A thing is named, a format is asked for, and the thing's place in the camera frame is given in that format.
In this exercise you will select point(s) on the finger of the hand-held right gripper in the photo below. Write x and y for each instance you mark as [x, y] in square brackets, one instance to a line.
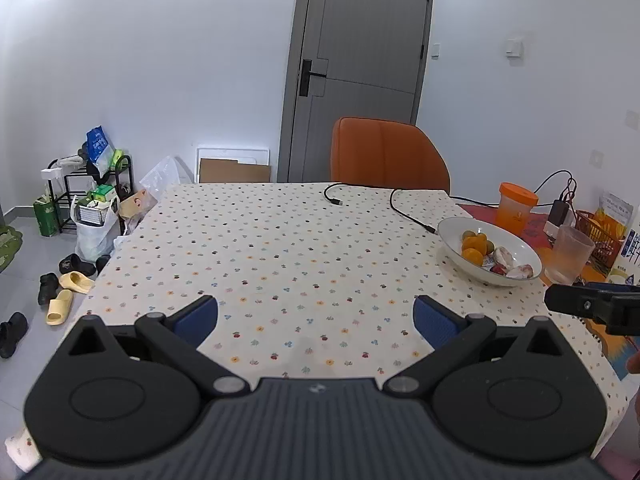
[565, 300]

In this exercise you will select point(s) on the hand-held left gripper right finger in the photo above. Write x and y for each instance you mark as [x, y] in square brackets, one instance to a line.
[432, 324]

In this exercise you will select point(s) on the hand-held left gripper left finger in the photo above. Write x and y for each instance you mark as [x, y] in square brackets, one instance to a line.
[200, 317]

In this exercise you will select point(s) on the orange mandarin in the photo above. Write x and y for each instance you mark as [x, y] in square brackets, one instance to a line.
[472, 257]
[475, 245]

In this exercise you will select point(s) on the white printed plate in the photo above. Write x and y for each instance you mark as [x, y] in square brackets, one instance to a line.
[452, 230]

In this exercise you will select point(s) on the person's right hand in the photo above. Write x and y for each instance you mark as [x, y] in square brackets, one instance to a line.
[635, 362]

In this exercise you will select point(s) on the clear ribbed plastic cup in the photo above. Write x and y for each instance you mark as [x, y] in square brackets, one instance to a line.
[567, 255]

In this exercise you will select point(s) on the blue white carton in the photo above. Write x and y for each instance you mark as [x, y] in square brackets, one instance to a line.
[627, 260]

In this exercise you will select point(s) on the white power strip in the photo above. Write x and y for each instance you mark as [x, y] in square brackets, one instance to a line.
[550, 230]

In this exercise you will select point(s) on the black charger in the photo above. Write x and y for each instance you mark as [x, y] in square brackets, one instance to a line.
[557, 212]

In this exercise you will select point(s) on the yellow blue snack bag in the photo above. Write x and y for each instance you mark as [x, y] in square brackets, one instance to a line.
[617, 210]

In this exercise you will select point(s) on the orange lidded plastic container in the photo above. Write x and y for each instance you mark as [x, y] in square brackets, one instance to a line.
[515, 207]

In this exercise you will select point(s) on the black slipper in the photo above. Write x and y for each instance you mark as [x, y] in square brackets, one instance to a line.
[102, 262]
[48, 287]
[75, 264]
[12, 332]

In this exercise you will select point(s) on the dotted white tablecloth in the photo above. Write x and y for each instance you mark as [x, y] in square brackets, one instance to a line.
[300, 240]

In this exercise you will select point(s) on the brown paper bag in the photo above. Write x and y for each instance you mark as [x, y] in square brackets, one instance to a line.
[135, 207]

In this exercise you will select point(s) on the yellow slipper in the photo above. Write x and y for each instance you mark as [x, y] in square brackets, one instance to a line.
[60, 306]
[75, 280]

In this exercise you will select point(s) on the white plastic bag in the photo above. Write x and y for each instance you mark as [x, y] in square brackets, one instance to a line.
[92, 237]

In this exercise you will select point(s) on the clear plastic bag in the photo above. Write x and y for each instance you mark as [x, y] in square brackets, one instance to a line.
[162, 175]

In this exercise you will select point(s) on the brown cardboard sheet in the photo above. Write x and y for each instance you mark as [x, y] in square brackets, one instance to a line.
[235, 172]

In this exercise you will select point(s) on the black shelf rack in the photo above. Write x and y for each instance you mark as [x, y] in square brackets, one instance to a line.
[129, 185]

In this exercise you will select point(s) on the green white carton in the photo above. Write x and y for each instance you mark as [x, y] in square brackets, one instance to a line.
[102, 193]

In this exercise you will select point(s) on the white foam board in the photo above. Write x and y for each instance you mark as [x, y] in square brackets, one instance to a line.
[225, 153]

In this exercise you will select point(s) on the orange leather chair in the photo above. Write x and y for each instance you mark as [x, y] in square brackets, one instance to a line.
[385, 155]

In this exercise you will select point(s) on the green yellow packet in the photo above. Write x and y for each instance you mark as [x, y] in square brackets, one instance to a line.
[118, 157]

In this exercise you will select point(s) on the green box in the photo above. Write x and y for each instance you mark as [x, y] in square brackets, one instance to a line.
[46, 217]

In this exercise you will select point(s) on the blue plastic bag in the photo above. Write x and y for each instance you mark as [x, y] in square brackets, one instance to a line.
[98, 147]

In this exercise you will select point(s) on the grey door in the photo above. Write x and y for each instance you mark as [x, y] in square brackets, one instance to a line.
[360, 35]

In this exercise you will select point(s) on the white wall socket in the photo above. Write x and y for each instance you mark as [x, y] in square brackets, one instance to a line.
[597, 157]

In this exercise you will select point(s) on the large white wall switch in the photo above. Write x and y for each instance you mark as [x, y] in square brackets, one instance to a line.
[514, 47]

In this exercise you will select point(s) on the small white wall switch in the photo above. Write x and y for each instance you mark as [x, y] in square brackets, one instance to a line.
[436, 50]

